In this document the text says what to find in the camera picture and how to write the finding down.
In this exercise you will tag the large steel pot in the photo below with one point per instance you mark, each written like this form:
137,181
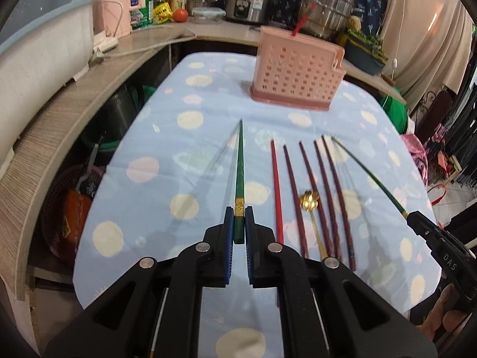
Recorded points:
328,3

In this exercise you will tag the green and white carton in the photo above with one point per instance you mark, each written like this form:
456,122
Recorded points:
141,11

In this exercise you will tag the dark purple chopstick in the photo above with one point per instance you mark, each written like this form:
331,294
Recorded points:
294,197
326,194
338,201
310,182

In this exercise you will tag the steel rice cooker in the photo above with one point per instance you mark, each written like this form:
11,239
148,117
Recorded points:
248,3

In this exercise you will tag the white power strip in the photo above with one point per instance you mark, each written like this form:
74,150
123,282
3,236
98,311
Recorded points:
106,43

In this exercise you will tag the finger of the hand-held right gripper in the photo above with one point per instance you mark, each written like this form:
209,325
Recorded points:
423,225

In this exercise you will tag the small lidded pot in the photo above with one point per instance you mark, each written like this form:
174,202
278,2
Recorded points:
201,2

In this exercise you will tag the wooden counter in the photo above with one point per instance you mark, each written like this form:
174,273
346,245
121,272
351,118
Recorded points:
56,112

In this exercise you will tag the blue planet print tablecloth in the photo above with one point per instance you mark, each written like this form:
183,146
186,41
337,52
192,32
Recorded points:
167,149

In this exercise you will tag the yellow scrubber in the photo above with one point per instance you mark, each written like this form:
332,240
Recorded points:
354,23

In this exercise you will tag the beige curtain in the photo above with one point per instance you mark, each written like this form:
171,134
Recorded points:
421,26

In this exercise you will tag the dark planter with plants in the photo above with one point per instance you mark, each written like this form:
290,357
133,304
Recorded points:
363,57

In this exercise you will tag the grey plastic tub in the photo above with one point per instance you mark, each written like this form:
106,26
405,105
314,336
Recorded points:
37,52

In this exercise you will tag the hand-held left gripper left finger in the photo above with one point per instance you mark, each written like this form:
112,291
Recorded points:
228,248

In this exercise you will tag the green chopstick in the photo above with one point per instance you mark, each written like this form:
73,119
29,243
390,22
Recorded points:
240,179
395,201

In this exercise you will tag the pink patterned cloth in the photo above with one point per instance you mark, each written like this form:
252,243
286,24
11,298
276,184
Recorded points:
415,153

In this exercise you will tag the green bag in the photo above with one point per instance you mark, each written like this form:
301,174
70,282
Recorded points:
397,113

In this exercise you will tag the black bucket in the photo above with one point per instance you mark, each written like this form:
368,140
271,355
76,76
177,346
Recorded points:
121,112

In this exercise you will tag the pink plastic utensil holder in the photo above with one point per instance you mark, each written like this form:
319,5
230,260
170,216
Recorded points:
290,71

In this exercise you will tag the yellow snack packet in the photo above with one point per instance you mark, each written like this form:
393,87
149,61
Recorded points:
163,13

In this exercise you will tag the glass food container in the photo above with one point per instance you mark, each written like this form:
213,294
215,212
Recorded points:
208,15

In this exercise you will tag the gold flower spoon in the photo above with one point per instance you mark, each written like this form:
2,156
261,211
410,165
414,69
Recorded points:
310,199

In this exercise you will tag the pink kitchen appliance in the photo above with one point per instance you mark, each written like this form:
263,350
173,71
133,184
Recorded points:
115,7

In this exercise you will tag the hanging clothes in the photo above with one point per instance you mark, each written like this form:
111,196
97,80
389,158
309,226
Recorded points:
458,126

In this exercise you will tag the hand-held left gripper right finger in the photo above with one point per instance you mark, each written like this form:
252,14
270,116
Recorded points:
250,253

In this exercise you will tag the person's right hand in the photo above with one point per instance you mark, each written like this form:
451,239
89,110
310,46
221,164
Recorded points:
445,313

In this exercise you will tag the red tomato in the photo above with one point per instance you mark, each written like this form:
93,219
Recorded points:
180,15

